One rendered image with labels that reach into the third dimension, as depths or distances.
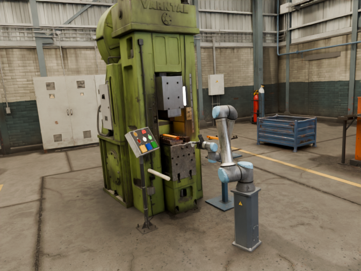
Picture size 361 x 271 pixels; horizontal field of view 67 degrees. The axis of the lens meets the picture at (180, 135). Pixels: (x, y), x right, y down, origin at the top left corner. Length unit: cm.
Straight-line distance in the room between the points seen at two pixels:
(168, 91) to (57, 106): 548
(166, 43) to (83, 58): 586
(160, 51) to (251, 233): 230
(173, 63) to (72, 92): 524
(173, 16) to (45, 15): 626
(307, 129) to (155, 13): 475
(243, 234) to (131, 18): 260
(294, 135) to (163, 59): 404
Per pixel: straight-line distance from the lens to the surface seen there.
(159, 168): 360
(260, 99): 1062
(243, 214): 286
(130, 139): 298
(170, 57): 362
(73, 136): 857
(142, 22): 344
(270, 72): 1251
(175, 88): 345
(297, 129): 670
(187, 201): 375
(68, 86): 848
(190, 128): 378
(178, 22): 371
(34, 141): 924
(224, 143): 265
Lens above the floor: 166
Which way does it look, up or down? 10 degrees down
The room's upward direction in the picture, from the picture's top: 4 degrees counter-clockwise
